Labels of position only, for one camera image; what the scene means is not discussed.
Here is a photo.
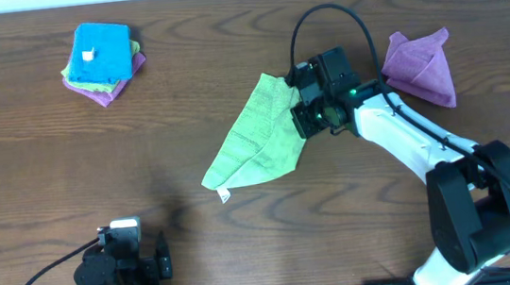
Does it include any green microfiber cloth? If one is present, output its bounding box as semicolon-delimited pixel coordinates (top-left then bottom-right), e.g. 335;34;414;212
201;73;305;202

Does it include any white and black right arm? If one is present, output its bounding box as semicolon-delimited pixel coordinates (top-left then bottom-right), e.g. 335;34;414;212
286;48;510;285

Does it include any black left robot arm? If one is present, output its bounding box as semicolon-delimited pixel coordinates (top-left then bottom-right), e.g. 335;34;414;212
74;230;173;285

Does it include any crumpled purple cloth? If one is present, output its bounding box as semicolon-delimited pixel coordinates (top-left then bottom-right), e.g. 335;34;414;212
382;27;457;109

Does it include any folded purple cloth in stack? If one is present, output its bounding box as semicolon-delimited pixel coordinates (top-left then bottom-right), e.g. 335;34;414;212
61;57;146;107

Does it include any folded green cloth in stack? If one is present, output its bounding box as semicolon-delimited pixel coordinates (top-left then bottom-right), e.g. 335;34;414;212
60;40;145;93

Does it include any folded blue cloth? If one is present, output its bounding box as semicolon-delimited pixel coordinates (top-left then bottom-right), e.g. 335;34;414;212
68;22;133;84

